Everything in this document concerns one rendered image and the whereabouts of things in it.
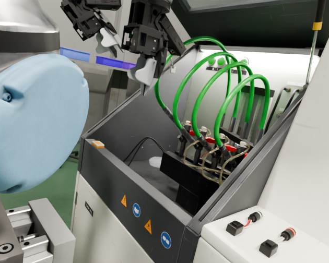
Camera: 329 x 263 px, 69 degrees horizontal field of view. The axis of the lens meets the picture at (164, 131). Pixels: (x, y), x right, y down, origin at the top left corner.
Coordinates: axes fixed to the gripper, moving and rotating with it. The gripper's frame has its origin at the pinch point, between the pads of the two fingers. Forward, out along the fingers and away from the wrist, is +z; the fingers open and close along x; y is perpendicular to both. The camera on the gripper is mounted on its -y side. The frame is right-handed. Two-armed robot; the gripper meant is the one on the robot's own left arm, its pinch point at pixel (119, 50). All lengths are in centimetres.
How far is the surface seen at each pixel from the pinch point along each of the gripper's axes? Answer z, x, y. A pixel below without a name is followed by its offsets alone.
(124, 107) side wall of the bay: 20.2, -24.5, 3.4
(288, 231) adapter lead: 48, 48, 12
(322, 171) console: 47, 48, -5
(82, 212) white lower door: 43, -24, 45
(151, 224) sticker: 40, 23, 30
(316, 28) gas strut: 23, 41, -32
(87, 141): 20.9, -21.4, 25.3
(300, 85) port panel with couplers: 44, 25, -39
